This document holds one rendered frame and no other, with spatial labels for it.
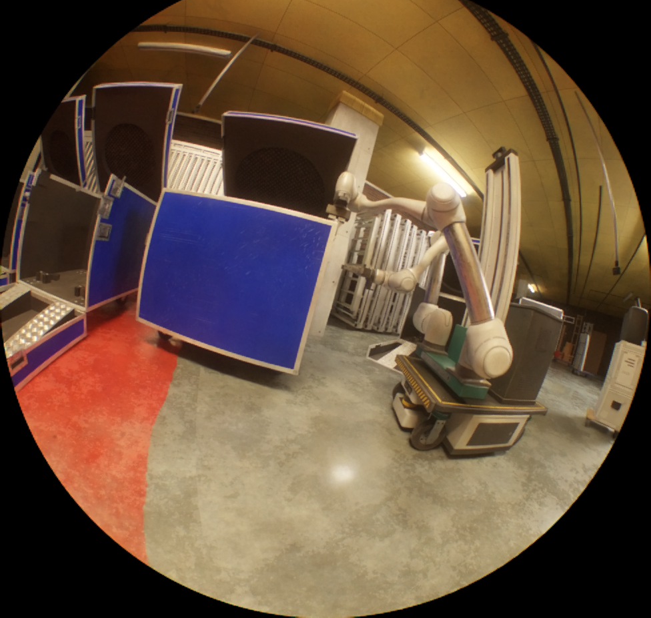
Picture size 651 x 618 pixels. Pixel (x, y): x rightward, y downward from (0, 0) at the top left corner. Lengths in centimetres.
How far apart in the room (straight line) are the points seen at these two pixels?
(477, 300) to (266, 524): 97
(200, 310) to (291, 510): 98
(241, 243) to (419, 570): 145
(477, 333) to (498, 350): 10
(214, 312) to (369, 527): 113
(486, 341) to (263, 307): 96
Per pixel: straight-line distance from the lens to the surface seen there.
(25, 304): 194
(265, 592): 69
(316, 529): 77
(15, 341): 145
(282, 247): 107
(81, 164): 286
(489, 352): 78
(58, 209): 236
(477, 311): 83
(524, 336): 127
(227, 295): 113
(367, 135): 322
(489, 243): 154
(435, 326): 142
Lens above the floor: 68
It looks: 3 degrees down
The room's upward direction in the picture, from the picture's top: 15 degrees clockwise
